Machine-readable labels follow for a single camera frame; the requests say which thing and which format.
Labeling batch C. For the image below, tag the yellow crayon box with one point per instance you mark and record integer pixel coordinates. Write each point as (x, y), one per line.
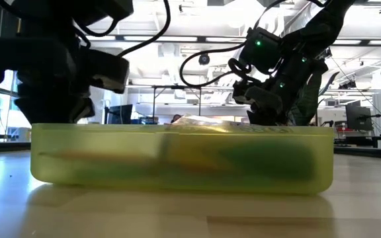
(210, 123)

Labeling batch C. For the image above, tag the black-framed background table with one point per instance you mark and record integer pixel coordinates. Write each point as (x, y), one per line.
(177, 87)

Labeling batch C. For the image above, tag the yellow-green translucent pencil box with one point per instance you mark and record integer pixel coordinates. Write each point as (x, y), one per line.
(111, 172)

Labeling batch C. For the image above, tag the long ceiling light bar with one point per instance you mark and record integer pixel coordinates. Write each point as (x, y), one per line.
(184, 38)

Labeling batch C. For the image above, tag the black computer monitor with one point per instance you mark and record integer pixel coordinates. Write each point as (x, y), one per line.
(121, 114)

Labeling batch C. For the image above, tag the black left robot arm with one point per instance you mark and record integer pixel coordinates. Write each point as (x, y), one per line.
(61, 10)

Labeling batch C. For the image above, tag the black monitor on arm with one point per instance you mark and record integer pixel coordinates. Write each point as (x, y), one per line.
(358, 117)

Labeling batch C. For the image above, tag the orange pencil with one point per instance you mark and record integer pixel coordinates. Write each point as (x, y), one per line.
(88, 156)

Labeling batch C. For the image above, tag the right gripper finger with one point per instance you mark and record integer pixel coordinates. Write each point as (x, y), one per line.
(266, 120)

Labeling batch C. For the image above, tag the green plant in white pot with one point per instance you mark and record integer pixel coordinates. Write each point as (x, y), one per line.
(306, 109)

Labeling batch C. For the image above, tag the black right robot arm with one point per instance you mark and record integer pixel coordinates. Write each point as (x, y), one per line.
(309, 43)

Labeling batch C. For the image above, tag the black ceiling spotlight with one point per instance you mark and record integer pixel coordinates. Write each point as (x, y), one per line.
(204, 59)

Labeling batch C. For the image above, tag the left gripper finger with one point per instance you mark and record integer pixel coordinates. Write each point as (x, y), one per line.
(84, 110)
(45, 110)

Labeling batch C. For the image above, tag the person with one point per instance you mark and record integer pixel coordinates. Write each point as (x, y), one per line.
(176, 118)

